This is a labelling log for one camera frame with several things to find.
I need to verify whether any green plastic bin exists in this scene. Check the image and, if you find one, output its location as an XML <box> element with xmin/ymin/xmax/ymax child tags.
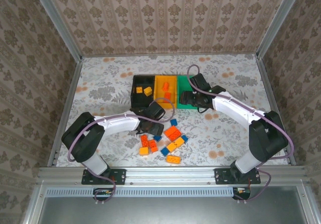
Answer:
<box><xmin>176</xmin><ymin>75</ymin><xmax>201</xmax><ymax>110</ymax></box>

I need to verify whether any large orange lego brick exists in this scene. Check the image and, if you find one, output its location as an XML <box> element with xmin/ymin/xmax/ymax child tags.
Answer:
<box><xmin>164</xmin><ymin>125</ymin><xmax>182</xmax><ymax>142</ymax></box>

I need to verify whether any long yellow lego brick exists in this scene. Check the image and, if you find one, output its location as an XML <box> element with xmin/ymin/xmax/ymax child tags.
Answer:
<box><xmin>167</xmin><ymin>137</ymin><xmax>186</xmax><ymax>152</ymax></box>

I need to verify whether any yellow plastic bin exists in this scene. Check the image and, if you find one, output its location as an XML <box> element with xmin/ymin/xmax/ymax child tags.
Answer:
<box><xmin>152</xmin><ymin>75</ymin><xmax>179</xmax><ymax>109</ymax></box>

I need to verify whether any black plastic bin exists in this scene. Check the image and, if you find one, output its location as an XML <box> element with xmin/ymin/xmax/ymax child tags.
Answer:
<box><xmin>130</xmin><ymin>74</ymin><xmax>156</xmax><ymax>109</ymax></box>

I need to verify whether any yellow-orange flat lego brick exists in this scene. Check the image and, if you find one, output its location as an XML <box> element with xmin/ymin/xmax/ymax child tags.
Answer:
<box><xmin>166</xmin><ymin>155</ymin><xmax>182</xmax><ymax>164</ymax></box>

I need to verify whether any grey metal panel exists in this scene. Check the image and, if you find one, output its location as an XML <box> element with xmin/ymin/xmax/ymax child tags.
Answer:
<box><xmin>37</xmin><ymin>186</ymin><xmax>314</xmax><ymax>224</ymax></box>

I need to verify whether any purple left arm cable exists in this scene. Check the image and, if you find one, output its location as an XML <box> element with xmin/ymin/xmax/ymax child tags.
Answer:
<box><xmin>67</xmin><ymin>97</ymin><xmax>176</xmax><ymax>204</ymax></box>

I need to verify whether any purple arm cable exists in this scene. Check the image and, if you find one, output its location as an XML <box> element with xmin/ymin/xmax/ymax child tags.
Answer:
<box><xmin>187</xmin><ymin>64</ymin><xmax>294</xmax><ymax>204</ymax></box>
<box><xmin>67</xmin><ymin>97</ymin><xmax>176</xmax><ymax>204</ymax></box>

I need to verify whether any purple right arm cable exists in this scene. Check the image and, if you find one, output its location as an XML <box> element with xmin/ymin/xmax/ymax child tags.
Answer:
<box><xmin>187</xmin><ymin>64</ymin><xmax>294</xmax><ymax>204</ymax></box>

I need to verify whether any aluminum frame front rail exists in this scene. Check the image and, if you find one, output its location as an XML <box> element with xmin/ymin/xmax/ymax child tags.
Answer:
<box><xmin>37</xmin><ymin>165</ymin><xmax>309</xmax><ymax>184</ymax></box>

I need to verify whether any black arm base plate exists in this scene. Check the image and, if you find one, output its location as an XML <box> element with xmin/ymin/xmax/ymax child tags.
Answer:
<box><xmin>81</xmin><ymin>168</ymin><xmax>126</xmax><ymax>185</ymax></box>
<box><xmin>214</xmin><ymin>168</ymin><xmax>261</xmax><ymax>185</ymax></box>

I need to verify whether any grey slotted cable duct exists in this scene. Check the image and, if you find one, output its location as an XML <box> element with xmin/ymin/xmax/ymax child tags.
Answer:
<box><xmin>45</xmin><ymin>186</ymin><xmax>238</xmax><ymax>197</ymax></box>

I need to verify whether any aluminum frame side rail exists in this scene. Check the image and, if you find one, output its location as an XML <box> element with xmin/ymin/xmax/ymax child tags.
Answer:
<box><xmin>255</xmin><ymin>55</ymin><xmax>297</xmax><ymax>166</ymax></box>
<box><xmin>47</xmin><ymin>58</ymin><xmax>83</xmax><ymax>167</ymax></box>

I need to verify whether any aluminum frame corner post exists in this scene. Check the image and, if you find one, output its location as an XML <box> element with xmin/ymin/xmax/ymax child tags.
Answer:
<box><xmin>29</xmin><ymin>0</ymin><xmax>83</xmax><ymax>63</ymax></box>
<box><xmin>255</xmin><ymin>0</ymin><xmax>306</xmax><ymax>59</ymax></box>

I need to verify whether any aluminum frame front upright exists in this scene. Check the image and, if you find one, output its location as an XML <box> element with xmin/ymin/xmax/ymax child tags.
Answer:
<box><xmin>20</xmin><ymin>181</ymin><xmax>47</xmax><ymax>224</ymax></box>
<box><xmin>297</xmin><ymin>181</ymin><xmax>321</xmax><ymax>224</ymax></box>

